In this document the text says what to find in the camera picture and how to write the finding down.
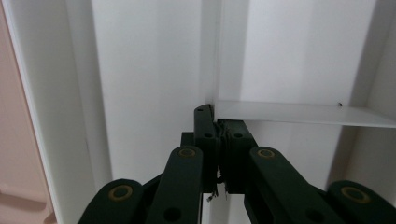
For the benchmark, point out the white cabinet with shelf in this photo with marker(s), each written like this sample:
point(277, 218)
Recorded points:
point(149, 77)

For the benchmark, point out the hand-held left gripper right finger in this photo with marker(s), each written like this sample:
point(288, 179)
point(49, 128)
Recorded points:
point(238, 143)

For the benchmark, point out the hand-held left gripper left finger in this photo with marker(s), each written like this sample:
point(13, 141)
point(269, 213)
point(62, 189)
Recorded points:
point(207, 140)

